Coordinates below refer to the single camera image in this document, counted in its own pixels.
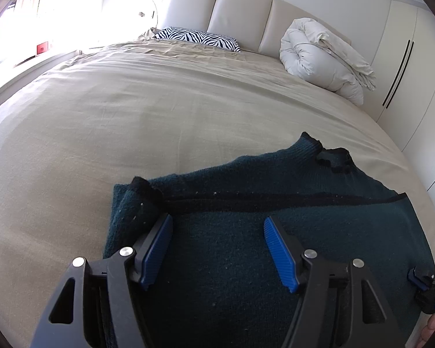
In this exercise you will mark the beige padded headboard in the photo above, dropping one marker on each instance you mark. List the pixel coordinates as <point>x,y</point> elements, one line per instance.
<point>239,11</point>

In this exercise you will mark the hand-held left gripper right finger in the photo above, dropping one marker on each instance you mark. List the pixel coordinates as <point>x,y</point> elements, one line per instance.
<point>281,257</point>

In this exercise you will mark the bed with beige sheet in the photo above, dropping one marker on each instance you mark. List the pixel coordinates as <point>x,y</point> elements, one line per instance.
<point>148,116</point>

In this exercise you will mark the white wardrobe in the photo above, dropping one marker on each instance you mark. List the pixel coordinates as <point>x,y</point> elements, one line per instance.
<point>409,90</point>

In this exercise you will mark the person's right hand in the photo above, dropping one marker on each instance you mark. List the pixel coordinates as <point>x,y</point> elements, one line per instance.
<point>429,333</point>

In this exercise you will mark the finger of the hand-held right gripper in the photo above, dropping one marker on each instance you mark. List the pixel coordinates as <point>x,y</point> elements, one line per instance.
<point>417,279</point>
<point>429,302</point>

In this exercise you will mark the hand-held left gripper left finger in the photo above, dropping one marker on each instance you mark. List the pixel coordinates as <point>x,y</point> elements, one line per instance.
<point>156,250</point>

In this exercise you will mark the zebra print pillow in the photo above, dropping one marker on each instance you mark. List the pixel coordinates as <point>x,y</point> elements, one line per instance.
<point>199,38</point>

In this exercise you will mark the dark green sweater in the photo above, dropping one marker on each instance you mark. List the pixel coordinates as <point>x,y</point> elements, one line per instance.
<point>239,261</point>

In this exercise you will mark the folded white duvet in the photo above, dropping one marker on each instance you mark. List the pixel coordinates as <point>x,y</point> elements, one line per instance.
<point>319,58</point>

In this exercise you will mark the small red box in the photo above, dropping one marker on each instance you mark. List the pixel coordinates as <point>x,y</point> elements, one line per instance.
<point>42,48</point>

